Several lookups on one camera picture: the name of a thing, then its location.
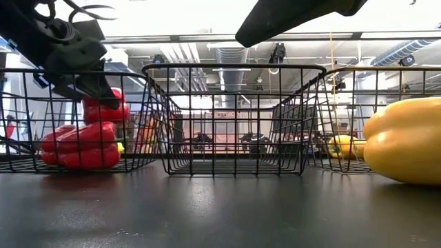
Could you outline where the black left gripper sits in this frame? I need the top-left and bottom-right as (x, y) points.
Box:
(44, 36), (121, 110)

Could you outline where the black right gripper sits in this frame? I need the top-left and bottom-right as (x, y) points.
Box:
(236, 0), (369, 48)

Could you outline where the red bell pepper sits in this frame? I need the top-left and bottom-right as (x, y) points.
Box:
(40, 121), (121, 170)
(82, 87), (131, 125)

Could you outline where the yellow bell pepper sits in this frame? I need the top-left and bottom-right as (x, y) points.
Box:
(327, 134), (358, 160)
(362, 96), (441, 186)

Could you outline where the black hanging ceiling device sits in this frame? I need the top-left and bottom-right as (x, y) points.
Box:
(269, 42), (287, 62)

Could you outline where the orange blurred background object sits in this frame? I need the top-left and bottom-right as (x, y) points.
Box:
(137, 118), (156, 154)

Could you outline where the red background object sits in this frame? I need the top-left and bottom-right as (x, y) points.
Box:
(5, 120), (18, 138)

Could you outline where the pink background panel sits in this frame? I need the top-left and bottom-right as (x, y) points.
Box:
(206, 110), (242, 152)

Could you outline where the small black background robot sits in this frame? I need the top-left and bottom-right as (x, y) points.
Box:
(191, 132), (214, 151)
(240, 133), (273, 154)

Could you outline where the black wire basket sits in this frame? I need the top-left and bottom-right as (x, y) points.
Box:
(0, 68), (163, 174)
(141, 63), (327, 177)
(302, 66), (441, 174)

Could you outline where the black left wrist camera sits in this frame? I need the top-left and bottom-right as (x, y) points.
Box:
(70, 19), (106, 41)

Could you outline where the yellow hanging cord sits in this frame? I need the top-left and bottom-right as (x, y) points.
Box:
(329, 30), (340, 135)

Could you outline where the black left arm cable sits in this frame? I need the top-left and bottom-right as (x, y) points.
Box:
(34, 0), (119, 23)

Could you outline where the dark overhead frame bar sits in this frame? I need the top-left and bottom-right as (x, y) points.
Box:
(103, 32), (441, 44)

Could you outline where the blue-white spiral ceiling duct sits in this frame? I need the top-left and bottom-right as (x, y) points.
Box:
(370, 39), (438, 67)

